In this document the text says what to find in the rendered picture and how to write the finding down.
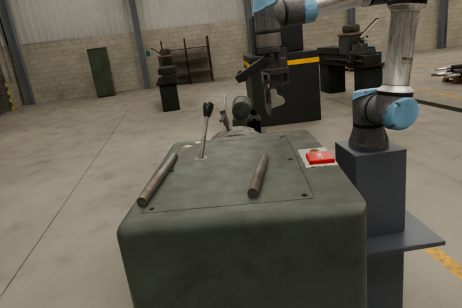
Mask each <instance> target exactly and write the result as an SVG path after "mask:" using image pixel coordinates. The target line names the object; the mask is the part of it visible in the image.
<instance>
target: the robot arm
mask: <svg viewBox="0 0 462 308"><path fill-rule="evenodd" d="M427 2H428V0H253V14H254V25H255V32H256V47H257V48H259V49H258V54H265V56H262V57H261V58H260V59H258V60H257V61H255V62H254V63H252V64H251V65H250V66H248V67H247V68H245V69H244V70H240V71H238V73H237V75H236V77H235V78H236V80H237V82H238V83H241V82H245V81H246V80H247V79H248V77H250V76H251V75H252V74H254V73H255V72H257V71H258V70H261V78H262V85H263V88H264V95H265V106H266V112H267V113H268V115H269V116H272V109H273V108H275V107H278V106H281V105H283V104H284V103H285V99H284V98H283V97H282V96H280V95H278V94H277V91H276V89H275V88H274V87H275V86H277V87H283V85H284V86H285V85H289V68H288V64H287V48H286V47H279V46H281V28H283V27H287V26H291V25H299V24H307V23H313V22H314V21H315V20H316V18H318V17H322V16H325V15H328V14H333V13H336V12H340V11H343V10H348V9H350V8H355V7H358V6H361V7H363V8H365V7H369V6H376V5H382V4H387V8H388V9H389V10H390V11H391V16H390V27H389V33H388V43H387V49H386V60H385V66H384V76H383V82H382V86H380V87H377V88H370V89H361V90H357V91H354V92H353V99H352V102H353V129H352V132H351V135H350V138H349V147H350V148H352V149H354V150H357V151H381V150H384V149H387V148H388V147H389V138H388V136H387V133H386V129H385V127H386V128H387V129H393V130H396V131H401V130H404V129H407V128H408V127H409V126H410V125H412V124H413V123H414V122H415V120H416V119H417V117H418V115H419V105H418V104H417V101H416V100H415V99H413V95H414V91H413V89H412V88H411V87H410V79H411V74H412V69H413V60H414V55H415V46H416V40H417V31H418V26H419V17H420V12H421V10H423V9H424V8H425V7H426V6H427ZM259 34H260V35H259ZM271 54H273V58H270V55H271ZM270 86H271V87H270Z"/></svg>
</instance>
